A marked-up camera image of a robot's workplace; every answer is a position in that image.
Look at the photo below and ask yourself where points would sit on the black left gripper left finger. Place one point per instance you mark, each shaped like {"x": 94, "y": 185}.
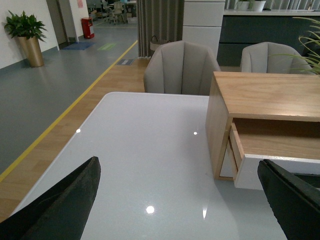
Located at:
{"x": 61, "y": 212}

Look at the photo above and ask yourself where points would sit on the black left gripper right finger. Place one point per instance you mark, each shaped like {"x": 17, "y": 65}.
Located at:
{"x": 294, "y": 199}

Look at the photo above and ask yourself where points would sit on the white-front wooden drawer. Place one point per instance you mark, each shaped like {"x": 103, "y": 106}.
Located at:
{"x": 293, "y": 145}

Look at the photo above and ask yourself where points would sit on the wooden drawer cabinet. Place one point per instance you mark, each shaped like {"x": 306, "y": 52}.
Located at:
{"x": 262, "y": 96}

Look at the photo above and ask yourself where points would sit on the grey armchair right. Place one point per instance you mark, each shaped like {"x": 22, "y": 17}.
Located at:
{"x": 254, "y": 58}

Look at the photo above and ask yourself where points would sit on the grey armchair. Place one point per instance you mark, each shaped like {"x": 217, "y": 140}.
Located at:
{"x": 254, "y": 58}
{"x": 181, "y": 67}

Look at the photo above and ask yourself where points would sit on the spider plant green leaves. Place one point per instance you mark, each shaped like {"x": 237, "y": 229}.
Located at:
{"x": 308, "y": 52}

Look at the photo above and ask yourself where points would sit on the dark grey counter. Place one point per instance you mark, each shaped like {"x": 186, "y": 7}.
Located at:
{"x": 244, "y": 28}

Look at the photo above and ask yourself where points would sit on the grey armchair left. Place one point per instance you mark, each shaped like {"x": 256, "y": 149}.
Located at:
{"x": 181, "y": 67}

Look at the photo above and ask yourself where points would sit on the potted plant gold pot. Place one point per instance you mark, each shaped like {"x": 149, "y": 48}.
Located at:
{"x": 29, "y": 31}

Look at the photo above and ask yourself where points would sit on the woven basket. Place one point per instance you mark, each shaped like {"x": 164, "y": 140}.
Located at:
{"x": 155, "y": 43}

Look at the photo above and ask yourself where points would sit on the red box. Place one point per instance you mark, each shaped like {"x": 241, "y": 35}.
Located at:
{"x": 87, "y": 27}

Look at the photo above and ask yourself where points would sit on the white planter pot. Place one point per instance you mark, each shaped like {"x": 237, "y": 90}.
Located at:
{"x": 257, "y": 5}

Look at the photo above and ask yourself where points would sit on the white pillar cabinet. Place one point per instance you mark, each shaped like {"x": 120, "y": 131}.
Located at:
{"x": 202, "y": 22}

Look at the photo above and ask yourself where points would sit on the office chair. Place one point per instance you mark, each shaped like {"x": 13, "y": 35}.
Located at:
{"x": 118, "y": 12}

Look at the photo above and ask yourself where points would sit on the grey curtain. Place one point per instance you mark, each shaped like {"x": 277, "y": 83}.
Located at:
{"x": 160, "y": 18}

